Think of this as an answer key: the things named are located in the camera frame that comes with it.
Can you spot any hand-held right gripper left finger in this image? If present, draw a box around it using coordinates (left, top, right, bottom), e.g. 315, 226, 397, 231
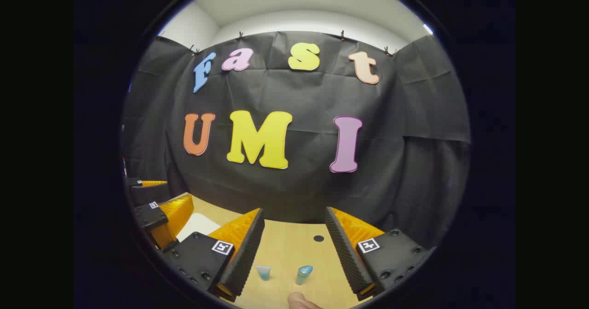
163, 208, 266, 303

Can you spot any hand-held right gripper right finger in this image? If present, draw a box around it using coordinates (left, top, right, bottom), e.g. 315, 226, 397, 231
325, 206, 435, 301

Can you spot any blue bottle with blue cap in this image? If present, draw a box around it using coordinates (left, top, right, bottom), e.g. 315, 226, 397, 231
295, 265, 314, 286

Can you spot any white suitcase with grey lining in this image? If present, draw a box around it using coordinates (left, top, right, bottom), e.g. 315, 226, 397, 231
176, 213, 221, 243

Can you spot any black backdrop cloth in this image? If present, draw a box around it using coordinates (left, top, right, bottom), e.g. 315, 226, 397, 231
122, 30, 471, 250

